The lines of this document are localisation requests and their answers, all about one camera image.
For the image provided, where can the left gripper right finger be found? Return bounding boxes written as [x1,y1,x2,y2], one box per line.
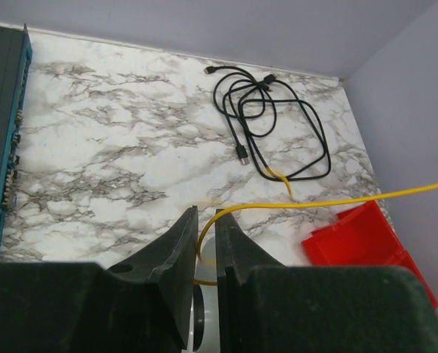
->
[215,214,289,352]

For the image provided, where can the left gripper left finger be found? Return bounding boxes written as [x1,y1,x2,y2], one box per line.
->
[108,206,198,349]

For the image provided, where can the yellow wire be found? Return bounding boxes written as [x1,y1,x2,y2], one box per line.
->
[195,167,438,287]

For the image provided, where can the red plastic bin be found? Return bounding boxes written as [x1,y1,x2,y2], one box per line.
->
[301,201,438,308]

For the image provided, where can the grey cable spool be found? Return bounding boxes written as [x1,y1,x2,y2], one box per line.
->
[182,238,220,352]

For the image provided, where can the black USB cable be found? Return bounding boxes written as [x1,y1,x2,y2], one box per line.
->
[203,65,332,182]

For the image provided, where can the dark grey network switch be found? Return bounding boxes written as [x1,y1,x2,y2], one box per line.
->
[0,26,32,247]

